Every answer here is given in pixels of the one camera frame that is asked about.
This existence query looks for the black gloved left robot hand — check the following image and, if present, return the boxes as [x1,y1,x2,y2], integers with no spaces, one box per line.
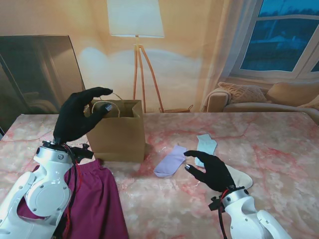
[53,86,114,145]

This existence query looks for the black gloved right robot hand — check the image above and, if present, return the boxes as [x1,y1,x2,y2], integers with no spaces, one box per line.
[183,150,237,194]

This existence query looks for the cream white sock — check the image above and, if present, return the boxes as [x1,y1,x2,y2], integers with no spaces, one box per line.
[225,166,254,188]

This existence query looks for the light blue sock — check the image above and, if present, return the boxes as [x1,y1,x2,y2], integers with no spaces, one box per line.
[194,134,218,167]

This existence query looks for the kraft paper bag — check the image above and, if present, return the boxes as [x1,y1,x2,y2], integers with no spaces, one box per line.
[86,92,147,164]

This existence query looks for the maroon shorts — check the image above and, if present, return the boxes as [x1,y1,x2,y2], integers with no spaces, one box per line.
[17,158,129,239]

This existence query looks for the lilac sock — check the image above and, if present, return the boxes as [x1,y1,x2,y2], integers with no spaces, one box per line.
[154,145,187,178]

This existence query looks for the dark glass panel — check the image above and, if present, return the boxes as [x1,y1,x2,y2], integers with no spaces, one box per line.
[0,35,89,132]

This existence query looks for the beige sofa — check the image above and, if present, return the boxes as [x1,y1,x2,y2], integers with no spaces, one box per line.
[203,82,319,118]

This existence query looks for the wicker basket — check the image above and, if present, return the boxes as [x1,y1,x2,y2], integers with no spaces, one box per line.
[159,104,194,113]

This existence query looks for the cream knitted cushion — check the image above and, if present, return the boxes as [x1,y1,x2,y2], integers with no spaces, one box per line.
[218,82,269,104]

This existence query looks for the plain beige cushion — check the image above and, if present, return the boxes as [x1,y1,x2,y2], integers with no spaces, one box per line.
[265,83,319,105]

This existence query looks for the tripod floor lamp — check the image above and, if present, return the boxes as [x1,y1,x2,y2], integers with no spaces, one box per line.
[106,0,165,113]

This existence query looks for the sheer cream curtain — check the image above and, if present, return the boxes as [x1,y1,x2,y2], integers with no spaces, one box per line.
[199,0,265,113]

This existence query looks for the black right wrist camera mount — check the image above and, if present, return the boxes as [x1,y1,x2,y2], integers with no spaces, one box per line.
[209,196,225,211]

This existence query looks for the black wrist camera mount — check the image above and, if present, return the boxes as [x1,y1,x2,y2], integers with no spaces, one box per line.
[209,196,225,211]
[71,143,95,162]

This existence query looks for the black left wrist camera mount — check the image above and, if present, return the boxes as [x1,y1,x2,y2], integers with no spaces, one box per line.
[71,143,95,162]

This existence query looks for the red black right arm cable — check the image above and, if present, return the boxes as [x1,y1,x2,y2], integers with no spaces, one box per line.
[216,189,229,239]

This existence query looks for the red black arm cable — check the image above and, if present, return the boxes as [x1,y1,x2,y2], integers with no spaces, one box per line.
[62,143,84,239]
[216,189,229,239]

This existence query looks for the red black left arm cable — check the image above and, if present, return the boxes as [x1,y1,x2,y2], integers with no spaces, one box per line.
[62,143,84,239]

